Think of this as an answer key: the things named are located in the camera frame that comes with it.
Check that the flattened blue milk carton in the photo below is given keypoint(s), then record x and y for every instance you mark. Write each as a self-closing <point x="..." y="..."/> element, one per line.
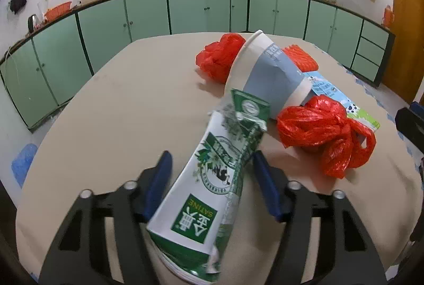
<point x="326" y="88"/>

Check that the red plastic bag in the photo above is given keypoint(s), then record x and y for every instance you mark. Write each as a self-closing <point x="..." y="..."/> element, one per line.
<point x="218" y="56"/>
<point x="314" y="126"/>

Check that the long orange foam net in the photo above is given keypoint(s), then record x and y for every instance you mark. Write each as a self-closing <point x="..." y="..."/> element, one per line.
<point x="301" y="60"/>

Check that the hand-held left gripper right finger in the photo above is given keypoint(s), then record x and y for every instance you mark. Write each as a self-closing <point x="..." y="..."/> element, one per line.
<point x="268" y="185"/>

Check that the electric kettle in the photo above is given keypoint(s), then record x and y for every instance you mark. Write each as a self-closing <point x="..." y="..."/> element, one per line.
<point x="33" y="23"/>

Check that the green white milk carton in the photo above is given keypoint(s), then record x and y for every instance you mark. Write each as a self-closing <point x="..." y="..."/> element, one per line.
<point x="205" y="189"/>

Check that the wooden door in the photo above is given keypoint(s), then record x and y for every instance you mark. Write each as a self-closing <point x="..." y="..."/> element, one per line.
<point x="404" y="40"/>

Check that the dark cloth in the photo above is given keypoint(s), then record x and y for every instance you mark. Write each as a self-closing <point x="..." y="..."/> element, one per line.
<point x="18" y="2"/>

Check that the green base cabinets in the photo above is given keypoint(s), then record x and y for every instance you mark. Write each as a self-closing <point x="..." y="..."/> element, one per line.
<point x="99" y="30"/>

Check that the orange basket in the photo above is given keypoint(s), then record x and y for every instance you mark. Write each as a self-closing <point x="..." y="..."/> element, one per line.
<point x="59" y="12"/>

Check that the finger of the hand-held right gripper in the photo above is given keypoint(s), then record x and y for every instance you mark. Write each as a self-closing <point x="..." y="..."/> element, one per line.
<point x="409" y="126"/>
<point x="418" y="105"/>

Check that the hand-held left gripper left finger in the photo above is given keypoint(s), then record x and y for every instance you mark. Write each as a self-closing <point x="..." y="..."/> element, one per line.
<point x="159" y="185"/>

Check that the round beige-covered table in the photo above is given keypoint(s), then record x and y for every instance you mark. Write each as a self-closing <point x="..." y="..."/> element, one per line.
<point x="116" y="106"/>

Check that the white grey paper cup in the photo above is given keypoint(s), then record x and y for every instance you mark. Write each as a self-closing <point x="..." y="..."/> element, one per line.
<point x="265" y="73"/>

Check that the red thermos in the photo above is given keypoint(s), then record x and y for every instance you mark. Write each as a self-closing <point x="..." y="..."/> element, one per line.
<point x="389" y="16"/>

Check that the blue plastic bag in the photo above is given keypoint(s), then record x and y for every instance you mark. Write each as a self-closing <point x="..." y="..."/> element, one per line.
<point x="24" y="165"/>

